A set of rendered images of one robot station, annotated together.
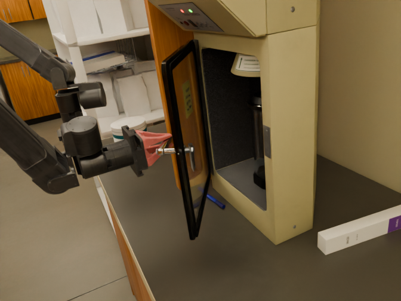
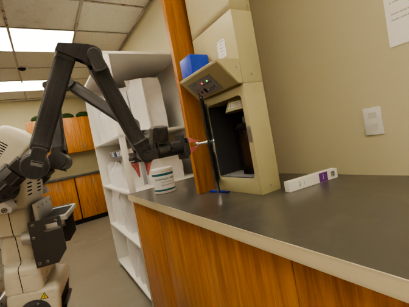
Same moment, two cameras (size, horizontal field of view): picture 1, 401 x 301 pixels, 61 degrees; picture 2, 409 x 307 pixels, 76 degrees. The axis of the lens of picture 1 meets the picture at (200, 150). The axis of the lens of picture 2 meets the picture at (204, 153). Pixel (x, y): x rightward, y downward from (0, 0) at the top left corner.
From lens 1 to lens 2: 0.55 m
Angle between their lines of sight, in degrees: 23
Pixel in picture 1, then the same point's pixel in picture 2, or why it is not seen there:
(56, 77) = not seen: hidden behind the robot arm
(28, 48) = not seen: hidden behind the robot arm
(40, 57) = not seen: hidden behind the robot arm
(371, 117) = (299, 141)
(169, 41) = (190, 108)
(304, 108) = (264, 118)
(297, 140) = (263, 133)
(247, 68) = (234, 106)
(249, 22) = (235, 76)
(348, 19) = (276, 96)
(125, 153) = (179, 144)
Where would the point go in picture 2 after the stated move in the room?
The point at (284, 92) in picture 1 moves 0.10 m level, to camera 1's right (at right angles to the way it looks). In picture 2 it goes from (254, 109) to (276, 105)
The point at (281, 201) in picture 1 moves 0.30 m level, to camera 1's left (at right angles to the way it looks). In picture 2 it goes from (262, 167) to (192, 181)
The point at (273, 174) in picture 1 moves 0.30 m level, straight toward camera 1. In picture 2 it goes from (255, 150) to (268, 155)
